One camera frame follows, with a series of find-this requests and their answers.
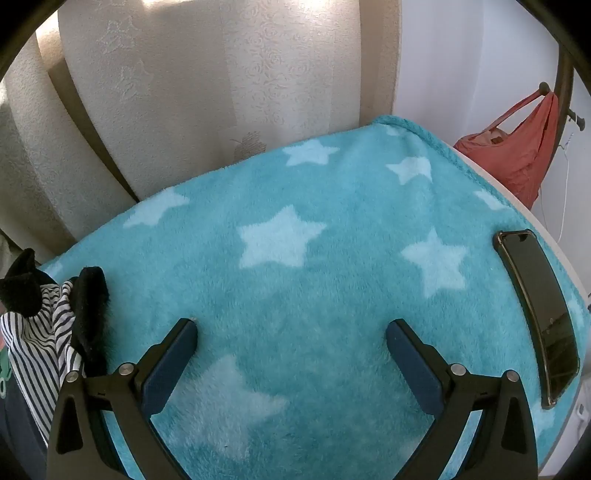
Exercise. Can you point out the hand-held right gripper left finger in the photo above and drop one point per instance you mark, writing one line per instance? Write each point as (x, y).
(171, 357)

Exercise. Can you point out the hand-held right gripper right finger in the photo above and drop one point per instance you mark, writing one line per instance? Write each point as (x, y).
(413, 357)

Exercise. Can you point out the black white striped garment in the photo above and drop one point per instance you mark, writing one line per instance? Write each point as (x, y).
(41, 360)

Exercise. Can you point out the turquoise star fleece blanket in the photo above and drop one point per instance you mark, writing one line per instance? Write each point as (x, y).
(295, 295)

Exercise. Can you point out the black smartphone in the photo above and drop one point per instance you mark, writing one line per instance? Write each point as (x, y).
(540, 295)

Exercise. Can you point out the dark navy cloth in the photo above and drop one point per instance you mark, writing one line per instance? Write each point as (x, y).
(21, 434)

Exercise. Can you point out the red fabric bag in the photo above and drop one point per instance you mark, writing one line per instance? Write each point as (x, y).
(512, 157)

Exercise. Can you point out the beige patterned curtain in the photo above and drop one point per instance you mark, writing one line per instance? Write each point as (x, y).
(184, 92)

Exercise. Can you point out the brown metal coat stand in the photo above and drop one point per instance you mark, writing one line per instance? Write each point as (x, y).
(564, 83)

